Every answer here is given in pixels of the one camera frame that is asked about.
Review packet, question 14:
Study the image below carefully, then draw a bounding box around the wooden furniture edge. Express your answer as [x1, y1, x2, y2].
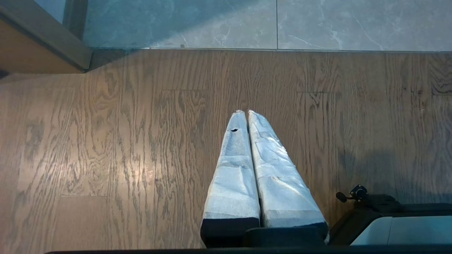
[0, 0, 93, 75]

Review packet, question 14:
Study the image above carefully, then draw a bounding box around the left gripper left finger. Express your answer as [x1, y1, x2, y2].
[200, 110, 261, 248]

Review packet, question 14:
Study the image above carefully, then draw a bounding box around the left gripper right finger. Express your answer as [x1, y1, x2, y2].
[247, 110, 329, 245]

